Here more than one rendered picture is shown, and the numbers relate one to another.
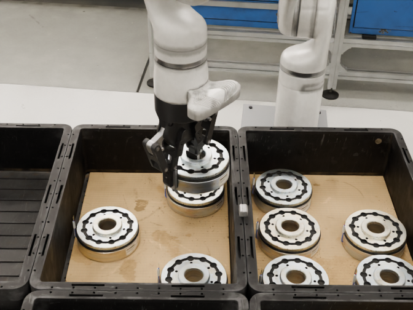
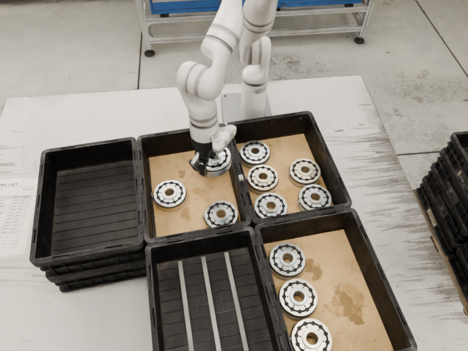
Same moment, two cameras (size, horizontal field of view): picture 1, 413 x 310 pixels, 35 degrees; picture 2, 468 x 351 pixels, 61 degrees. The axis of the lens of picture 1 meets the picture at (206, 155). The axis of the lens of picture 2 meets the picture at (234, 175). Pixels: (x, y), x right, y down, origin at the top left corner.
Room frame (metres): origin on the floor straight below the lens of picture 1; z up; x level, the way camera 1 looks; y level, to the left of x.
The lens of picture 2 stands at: (0.09, 0.09, 1.89)
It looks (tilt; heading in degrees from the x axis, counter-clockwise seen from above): 54 degrees down; 349
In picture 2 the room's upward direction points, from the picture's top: straight up
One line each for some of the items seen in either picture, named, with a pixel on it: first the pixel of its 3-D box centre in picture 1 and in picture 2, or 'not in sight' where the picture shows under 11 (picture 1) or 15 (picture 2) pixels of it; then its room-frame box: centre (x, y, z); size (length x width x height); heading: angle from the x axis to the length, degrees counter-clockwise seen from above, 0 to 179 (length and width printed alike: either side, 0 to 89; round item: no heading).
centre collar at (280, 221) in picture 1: (289, 226); (262, 176); (0.81, -0.14, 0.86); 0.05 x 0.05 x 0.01
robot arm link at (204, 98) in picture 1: (190, 75); (209, 127); (0.77, 0.02, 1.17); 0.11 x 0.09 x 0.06; 49
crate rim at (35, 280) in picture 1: (148, 200); (189, 178); (0.80, 0.09, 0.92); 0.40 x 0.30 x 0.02; 1
